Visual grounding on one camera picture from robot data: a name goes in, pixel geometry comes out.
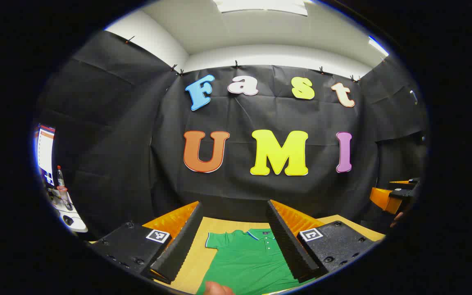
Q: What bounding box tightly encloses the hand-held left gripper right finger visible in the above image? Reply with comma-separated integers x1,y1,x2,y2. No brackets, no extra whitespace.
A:
265,200,379,284

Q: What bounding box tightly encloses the ceiling light panel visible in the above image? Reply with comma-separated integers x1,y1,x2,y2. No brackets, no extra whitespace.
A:
213,0,308,16

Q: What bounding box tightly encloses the computer monitor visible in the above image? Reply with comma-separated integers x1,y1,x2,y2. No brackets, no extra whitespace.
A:
35,124,56,187

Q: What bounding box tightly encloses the green T-shirt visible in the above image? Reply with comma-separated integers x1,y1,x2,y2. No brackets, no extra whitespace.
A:
196,229,316,295

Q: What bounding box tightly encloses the white side table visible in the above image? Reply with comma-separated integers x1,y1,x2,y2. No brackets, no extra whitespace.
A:
48,186,88,233

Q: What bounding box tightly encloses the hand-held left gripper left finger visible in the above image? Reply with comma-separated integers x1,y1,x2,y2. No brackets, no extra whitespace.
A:
90,201,204,285

